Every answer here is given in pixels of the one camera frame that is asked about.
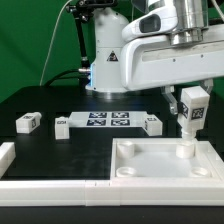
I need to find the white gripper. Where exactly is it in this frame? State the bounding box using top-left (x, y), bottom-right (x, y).
top-left (119, 23), bottom-right (224, 116)

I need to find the white square tabletop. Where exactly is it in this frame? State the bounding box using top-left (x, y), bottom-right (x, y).
top-left (110, 138), bottom-right (224, 180)

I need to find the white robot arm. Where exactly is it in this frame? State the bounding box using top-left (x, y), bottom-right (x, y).
top-left (86, 0), bottom-right (224, 112)

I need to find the white marker plate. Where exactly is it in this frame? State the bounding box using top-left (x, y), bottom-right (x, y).
top-left (69, 111), bottom-right (146, 128)

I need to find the white U-shaped fence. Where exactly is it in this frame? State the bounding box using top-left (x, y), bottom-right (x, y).
top-left (0, 141), bottom-right (224, 206)

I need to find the black cable bundle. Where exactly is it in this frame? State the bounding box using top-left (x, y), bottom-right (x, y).
top-left (44, 68), bottom-right (92, 88)

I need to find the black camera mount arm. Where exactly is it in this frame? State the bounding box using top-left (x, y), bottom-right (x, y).
top-left (66, 0), bottom-right (118, 68)

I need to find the white cable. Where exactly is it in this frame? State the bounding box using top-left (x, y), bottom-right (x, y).
top-left (39, 0), bottom-right (73, 87)

